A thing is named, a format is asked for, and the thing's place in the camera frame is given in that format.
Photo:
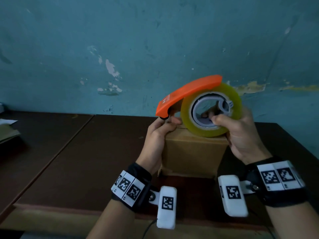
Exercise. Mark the person's left hand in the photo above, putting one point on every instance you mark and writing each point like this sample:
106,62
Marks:
153,146

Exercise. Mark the person's right hand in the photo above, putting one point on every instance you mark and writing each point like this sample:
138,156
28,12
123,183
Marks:
244,139

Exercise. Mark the brown cardboard box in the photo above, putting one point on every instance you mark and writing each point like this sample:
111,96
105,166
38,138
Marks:
194,156

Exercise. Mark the orange tape dispenser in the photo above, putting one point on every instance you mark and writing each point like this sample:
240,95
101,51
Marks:
189,90

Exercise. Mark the person's right forearm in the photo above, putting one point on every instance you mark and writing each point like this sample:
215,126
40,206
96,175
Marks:
294,221

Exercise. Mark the person's left forearm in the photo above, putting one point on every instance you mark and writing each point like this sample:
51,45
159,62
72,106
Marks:
112,221

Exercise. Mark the stack of flat cardboard sheets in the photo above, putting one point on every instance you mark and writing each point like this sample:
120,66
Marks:
8,135

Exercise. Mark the black left wristband with markers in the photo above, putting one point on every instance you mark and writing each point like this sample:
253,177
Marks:
139,179

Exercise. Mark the black wristband with markers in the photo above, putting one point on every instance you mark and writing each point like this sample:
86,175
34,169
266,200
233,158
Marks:
139,179
281,196

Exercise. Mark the black right wristband with markers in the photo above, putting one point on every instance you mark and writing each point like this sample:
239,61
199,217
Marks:
281,196

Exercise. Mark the white paper sheet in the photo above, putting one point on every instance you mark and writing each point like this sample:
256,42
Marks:
7,121

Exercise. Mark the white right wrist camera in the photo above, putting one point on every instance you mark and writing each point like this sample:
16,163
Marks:
234,206

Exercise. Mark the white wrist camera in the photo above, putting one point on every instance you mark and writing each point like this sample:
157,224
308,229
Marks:
166,216
234,206

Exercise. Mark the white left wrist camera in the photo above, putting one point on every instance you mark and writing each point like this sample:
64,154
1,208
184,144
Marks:
166,216

